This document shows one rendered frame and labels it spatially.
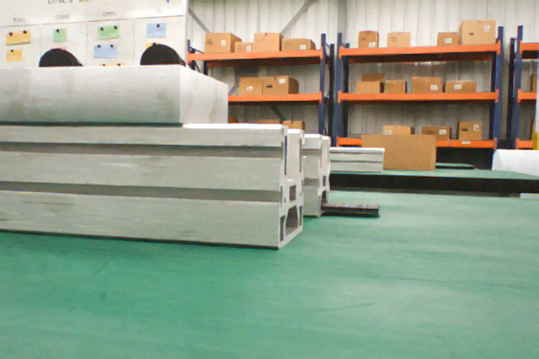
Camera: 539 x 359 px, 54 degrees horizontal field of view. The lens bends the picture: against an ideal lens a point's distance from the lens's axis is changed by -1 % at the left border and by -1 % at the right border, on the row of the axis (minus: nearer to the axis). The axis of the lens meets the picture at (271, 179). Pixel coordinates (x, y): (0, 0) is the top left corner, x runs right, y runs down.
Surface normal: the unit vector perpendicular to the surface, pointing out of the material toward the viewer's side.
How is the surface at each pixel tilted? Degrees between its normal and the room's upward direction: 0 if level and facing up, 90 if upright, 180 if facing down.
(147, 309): 0
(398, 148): 87
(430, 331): 0
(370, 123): 90
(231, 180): 90
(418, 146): 88
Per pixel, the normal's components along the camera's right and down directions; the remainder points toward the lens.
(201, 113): 0.97, 0.04
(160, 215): -0.22, 0.04
